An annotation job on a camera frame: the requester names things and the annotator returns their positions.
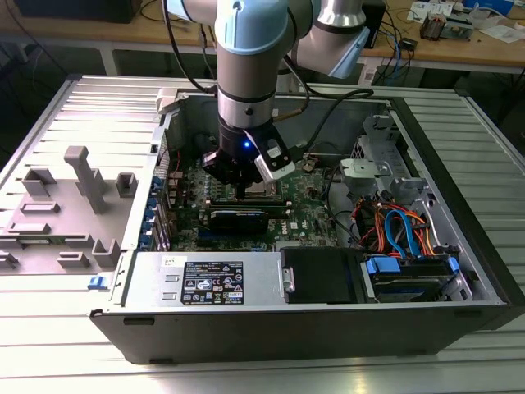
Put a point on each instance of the hard disk in blue carrier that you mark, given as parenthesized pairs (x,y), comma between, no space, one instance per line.
(406,283)

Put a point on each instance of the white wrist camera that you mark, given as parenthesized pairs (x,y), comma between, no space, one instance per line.
(275,164)

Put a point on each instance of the green circuit board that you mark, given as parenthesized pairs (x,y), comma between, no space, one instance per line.
(457,29)

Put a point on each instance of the grey parts rack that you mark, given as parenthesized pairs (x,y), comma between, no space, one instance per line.
(69,221)

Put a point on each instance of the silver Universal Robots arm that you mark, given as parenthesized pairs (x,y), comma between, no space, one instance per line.
(246,74)

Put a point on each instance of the small blue clip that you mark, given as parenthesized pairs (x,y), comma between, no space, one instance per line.
(97,282)

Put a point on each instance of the silver power supply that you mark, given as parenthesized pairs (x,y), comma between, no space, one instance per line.
(152,287)

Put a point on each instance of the green motherboard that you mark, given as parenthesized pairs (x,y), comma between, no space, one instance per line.
(303,205)

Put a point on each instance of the silver CPU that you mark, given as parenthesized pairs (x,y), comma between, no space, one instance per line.
(258,189)

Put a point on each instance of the grey case latch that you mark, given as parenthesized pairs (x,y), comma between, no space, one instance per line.
(168,100)

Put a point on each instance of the black graphics card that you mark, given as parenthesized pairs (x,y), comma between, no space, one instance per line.
(238,223)

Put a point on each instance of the white paper sheet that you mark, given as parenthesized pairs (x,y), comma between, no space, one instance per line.
(502,33)

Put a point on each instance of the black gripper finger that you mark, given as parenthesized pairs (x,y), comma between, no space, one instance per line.
(245,192)
(213,166)

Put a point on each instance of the round coin battery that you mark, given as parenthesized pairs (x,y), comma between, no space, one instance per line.
(310,166)

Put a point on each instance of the small black box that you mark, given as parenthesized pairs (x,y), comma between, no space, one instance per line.
(409,43)

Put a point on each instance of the black open PC case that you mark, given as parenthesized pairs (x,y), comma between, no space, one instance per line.
(246,336)

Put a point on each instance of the wooden desk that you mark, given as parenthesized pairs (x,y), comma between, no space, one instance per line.
(82,30)

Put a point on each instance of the silver metal bracket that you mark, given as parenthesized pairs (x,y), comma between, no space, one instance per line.
(361,168)

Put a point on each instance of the white printed papers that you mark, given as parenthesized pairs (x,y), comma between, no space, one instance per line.
(430,7)

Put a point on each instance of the large black computer box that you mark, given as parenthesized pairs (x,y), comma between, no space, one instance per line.
(74,10)

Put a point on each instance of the metal heat sink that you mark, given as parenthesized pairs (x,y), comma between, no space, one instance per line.
(432,26)

